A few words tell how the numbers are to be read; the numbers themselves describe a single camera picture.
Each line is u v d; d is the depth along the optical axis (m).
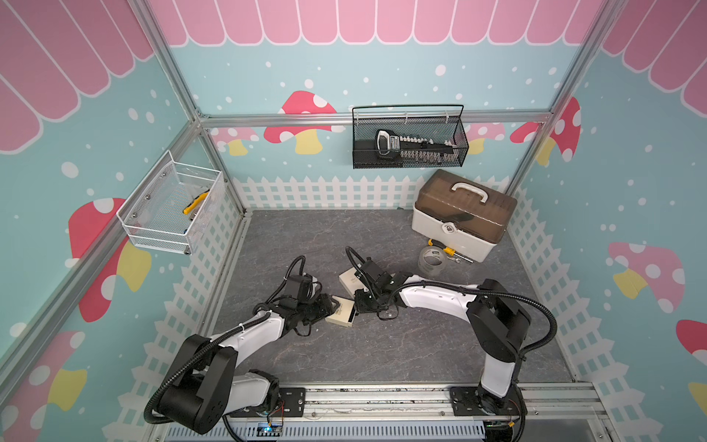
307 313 0.77
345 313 0.88
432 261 1.04
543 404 0.75
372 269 0.70
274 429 0.71
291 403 0.75
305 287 0.74
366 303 0.78
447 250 1.05
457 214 0.92
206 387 0.42
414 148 0.89
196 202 0.76
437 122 0.90
